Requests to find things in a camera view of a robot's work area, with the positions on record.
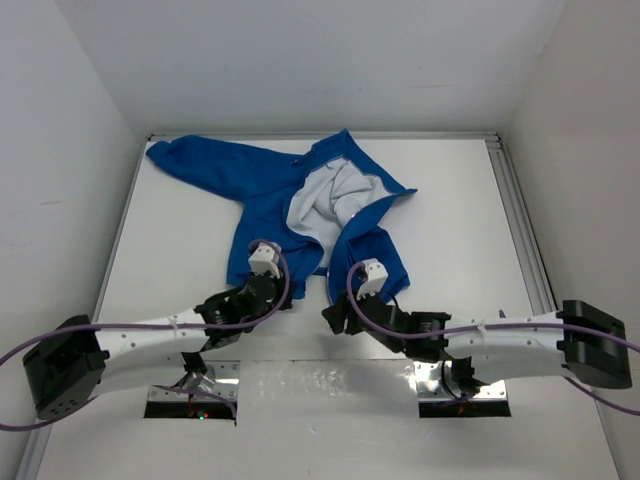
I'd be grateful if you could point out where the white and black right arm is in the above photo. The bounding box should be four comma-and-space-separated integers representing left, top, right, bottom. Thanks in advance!
322, 295, 632, 396

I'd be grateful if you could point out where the aluminium frame rail back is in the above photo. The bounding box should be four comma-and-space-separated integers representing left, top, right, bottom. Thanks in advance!
148, 130, 501, 142

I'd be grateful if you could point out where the metal base plate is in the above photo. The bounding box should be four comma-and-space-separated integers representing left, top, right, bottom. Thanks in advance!
413, 361, 508, 403
147, 361, 240, 403

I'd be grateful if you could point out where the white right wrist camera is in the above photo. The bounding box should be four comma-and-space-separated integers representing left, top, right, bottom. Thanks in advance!
357, 258, 388, 299

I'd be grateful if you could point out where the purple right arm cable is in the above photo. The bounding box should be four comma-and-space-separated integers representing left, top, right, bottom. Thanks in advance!
346, 262, 640, 416

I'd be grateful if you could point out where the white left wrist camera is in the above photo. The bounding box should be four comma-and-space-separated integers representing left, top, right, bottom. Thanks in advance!
248, 240, 281, 278

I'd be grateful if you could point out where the aluminium frame rail left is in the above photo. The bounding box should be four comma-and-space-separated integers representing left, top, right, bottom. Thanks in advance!
14, 134, 154, 480

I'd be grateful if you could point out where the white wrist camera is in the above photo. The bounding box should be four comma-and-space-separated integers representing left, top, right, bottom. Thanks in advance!
248, 240, 281, 278
357, 258, 388, 299

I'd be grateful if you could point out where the blue zip-up jacket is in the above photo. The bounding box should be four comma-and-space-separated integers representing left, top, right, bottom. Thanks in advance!
146, 130, 414, 302

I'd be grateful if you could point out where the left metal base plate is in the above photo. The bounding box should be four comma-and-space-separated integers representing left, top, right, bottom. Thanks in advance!
147, 361, 240, 403

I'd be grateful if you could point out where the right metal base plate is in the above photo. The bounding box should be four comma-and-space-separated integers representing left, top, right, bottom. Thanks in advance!
413, 361, 508, 403

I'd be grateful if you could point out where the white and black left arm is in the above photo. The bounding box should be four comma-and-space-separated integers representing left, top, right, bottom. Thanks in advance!
22, 274, 295, 422

